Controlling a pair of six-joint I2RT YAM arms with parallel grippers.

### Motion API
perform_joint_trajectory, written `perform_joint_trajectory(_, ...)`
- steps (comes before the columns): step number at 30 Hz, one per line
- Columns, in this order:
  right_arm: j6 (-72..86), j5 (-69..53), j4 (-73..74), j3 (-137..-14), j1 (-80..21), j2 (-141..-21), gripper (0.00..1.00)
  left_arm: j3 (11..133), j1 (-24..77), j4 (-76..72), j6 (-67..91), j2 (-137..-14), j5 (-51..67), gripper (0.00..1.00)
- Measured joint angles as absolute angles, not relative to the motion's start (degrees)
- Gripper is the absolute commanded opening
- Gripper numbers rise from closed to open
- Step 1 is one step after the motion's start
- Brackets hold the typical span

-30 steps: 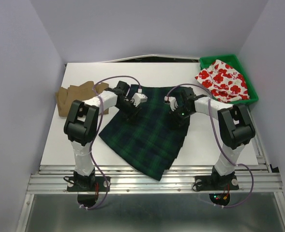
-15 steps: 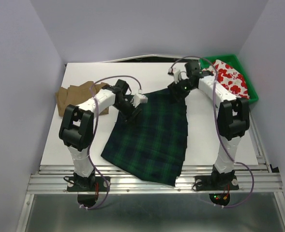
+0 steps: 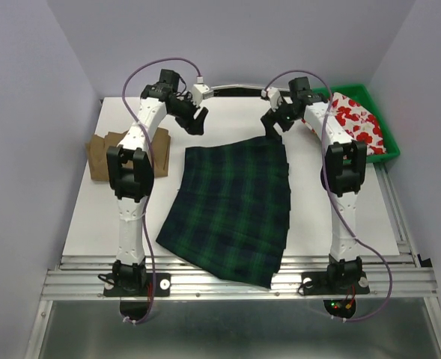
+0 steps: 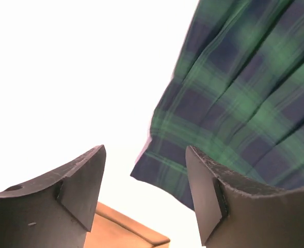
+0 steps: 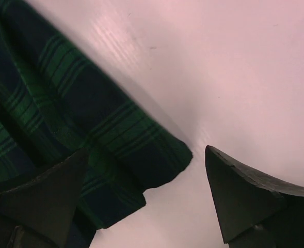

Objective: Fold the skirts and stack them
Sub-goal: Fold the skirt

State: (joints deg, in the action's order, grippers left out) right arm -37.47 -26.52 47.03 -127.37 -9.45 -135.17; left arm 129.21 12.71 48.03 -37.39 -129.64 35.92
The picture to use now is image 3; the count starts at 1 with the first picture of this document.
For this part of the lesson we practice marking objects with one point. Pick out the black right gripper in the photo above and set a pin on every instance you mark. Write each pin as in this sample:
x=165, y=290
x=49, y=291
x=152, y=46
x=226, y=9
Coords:
x=269, y=119

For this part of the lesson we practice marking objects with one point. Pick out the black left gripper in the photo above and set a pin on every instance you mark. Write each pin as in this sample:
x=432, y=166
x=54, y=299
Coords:
x=192, y=126

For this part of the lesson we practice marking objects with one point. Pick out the dark green plaid skirt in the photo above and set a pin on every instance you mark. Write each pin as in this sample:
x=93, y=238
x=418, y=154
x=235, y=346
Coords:
x=233, y=206

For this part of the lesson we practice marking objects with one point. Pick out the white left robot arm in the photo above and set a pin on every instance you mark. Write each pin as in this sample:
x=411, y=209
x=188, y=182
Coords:
x=131, y=172

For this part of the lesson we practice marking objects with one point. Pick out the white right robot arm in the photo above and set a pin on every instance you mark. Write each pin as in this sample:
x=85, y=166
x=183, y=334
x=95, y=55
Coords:
x=342, y=175

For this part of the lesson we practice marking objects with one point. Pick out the red floral white skirt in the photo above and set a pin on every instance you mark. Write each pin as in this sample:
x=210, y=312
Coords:
x=359, y=123

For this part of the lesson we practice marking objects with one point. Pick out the green plastic tray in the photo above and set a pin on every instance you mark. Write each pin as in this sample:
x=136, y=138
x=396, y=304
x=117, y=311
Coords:
x=360, y=93

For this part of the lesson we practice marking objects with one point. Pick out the folded tan skirt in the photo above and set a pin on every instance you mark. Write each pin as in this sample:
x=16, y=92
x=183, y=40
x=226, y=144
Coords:
x=96, y=152

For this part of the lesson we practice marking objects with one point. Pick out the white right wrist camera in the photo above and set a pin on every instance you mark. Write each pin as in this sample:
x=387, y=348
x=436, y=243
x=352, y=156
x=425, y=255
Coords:
x=273, y=96

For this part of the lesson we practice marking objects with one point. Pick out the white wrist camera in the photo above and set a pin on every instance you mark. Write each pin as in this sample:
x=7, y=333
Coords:
x=273, y=96
x=200, y=92

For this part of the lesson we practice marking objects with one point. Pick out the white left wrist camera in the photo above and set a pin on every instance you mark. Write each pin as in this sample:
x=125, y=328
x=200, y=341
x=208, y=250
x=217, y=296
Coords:
x=200, y=92

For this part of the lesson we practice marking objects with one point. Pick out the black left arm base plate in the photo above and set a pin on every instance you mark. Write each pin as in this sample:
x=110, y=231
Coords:
x=129, y=289

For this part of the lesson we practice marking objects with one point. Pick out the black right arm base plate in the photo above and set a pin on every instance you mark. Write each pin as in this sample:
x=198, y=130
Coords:
x=319, y=283

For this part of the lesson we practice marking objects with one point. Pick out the aluminium rail frame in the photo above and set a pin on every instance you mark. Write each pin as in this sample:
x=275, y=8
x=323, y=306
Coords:
x=387, y=276

